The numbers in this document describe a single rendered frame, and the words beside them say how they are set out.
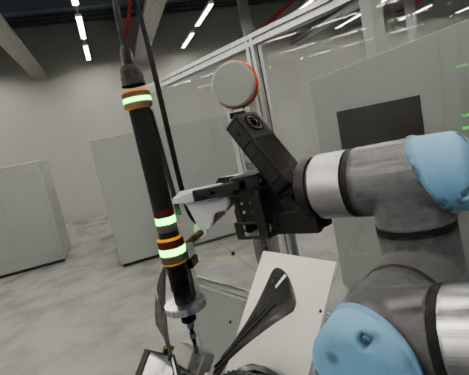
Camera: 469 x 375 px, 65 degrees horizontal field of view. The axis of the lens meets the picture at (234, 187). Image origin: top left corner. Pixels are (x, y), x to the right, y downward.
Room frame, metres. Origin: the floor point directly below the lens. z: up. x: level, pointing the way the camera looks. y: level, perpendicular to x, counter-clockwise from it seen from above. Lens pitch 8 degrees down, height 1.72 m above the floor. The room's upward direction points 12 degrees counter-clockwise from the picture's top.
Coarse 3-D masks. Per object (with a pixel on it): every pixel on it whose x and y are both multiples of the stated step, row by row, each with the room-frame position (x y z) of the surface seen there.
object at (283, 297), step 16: (272, 272) 0.80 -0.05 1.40; (272, 288) 0.71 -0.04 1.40; (288, 288) 0.65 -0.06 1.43; (256, 304) 0.76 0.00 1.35; (272, 304) 0.64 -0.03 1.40; (288, 304) 0.60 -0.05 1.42; (256, 320) 0.65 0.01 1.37; (272, 320) 0.60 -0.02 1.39; (240, 336) 0.66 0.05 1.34; (256, 336) 0.61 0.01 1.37
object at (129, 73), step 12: (120, 48) 0.59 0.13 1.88; (132, 60) 0.59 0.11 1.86; (120, 72) 0.59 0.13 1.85; (132, 72) 0.58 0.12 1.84; (132, 84) 0.61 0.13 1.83; (144, 84) 0.61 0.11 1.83; (168, 276) 0.59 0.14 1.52; (180, 276) 0.58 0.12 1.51; (180, 288) 0.58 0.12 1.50; (180, 300) 0.58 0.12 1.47; (192, 300) 0.59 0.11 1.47
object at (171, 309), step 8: (192, 248) 0.64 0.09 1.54; (192, 256) 0.63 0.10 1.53; (192, 264) 0.61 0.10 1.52; (192, 272) 0.62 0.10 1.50; (192, 280) 0.61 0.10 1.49; (192, 288) 0.61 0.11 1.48; (200, 296) 0.60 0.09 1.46; (168, 304) 0.60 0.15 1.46; (192, 304) 0.58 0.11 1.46; (200, 304) 0.58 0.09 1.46; (168, 312) 0.57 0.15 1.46; (176, 312) 0.56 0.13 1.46; (184, 312) 0.56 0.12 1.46; (192, 312) 0.57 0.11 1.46
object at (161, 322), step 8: (160, 280) 0.92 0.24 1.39; (160, 288) 0.90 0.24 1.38; (160, 296) 0.89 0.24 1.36; (160, 304) 0.88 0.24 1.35; (160, 312) 0.87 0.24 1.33; (160, 320) 0.91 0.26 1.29; (160, 328) 0.94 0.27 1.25; (168, 336) 0.78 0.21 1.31; (168, 344) 0.77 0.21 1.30; (168, 352) 0.77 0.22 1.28; (168, 360) 0.77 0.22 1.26
